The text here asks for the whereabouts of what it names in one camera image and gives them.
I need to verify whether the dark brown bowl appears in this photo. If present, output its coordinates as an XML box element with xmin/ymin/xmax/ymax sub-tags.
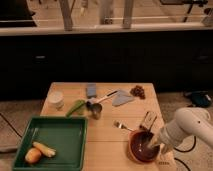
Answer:
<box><xmin>129</xmin><ymin>130</ymin><xmax>161</xmax><ymax>162</ymax></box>

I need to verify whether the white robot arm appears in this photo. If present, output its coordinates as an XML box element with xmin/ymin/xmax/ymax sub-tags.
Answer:
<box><xmin>148</xmin><ymin>107</ymin><xmax>213</xmax><ymax>154</ymax></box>

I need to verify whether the green plastic tray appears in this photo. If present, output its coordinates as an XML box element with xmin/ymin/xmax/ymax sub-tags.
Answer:
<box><xmin>12</xmin><ymin>116</ymin><xmax>87</xmax><ymax>171</ymax></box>

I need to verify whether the blue sponge block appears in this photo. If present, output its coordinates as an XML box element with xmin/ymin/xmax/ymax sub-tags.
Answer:
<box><xmin>86</xmin><ymin>83</ymin><xmax>97</xmax><ymax>98</ymax></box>

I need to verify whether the light blue cloth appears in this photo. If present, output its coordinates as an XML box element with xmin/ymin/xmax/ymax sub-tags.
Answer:
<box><xmin>112</xmin><ymin>89</ymin><xmax>134</xmax><ymax>107</ymax></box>

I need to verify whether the metal measuring scoop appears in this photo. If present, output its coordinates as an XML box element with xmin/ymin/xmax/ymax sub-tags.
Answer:
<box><xmin>86</xmin><ymin>91</ymin><xmax>117</xmax><ymax>120</ymax></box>

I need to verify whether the green vegetable toy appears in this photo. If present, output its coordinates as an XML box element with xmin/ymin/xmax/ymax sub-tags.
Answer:
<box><xmin>66</xmin><ymin>100</ymin><xmax>85</xmax><ymax>117</ymax></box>

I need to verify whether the brown grape cluster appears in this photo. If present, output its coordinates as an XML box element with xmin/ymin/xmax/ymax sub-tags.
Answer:
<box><xmin>130</xmin><ymin>85</ymin><xmax>145</xmax><ymax>99</ymax></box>

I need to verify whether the metal fork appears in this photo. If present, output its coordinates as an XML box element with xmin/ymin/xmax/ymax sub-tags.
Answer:
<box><xmin>113</xmin><ymin>121</ymin><xmax>133</xmax><ymax>131</ymax></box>

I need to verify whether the white cup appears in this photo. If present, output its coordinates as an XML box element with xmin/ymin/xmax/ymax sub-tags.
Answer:
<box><xmin>47</xmin><ymin>91</ymin><xmax>64</xmax><ymax>108</ymax></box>

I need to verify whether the beige scrub brush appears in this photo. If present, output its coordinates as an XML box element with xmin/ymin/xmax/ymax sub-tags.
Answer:
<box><xmin>139</xmin><ymin>111</ymin><xmax>157</xmax><ymax>131</ymax></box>

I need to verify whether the orange-brown bowl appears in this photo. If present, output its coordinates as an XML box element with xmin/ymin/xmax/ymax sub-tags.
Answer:
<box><xmin>125</xmin><ymin>131</ymin><xmax>162</xmax><ymax>165</ymax></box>

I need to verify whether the dark blue object on floor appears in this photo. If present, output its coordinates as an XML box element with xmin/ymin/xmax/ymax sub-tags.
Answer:
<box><xmin>184</xmin><ymin>91</ymin><xmax>212</xmax><ymax>108</ymax></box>

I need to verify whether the orange round fruit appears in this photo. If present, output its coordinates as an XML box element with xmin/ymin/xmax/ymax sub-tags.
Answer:
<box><xmin>25</xmin><ymin>148</ymin><xmax>42</xmax><ymax>164</ymax></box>

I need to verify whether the black cable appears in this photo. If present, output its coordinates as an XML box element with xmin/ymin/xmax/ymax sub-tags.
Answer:
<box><xmin>173</xmin><ymin>136</ymin><xmax>198</xmax><ymax>171</ymax></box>

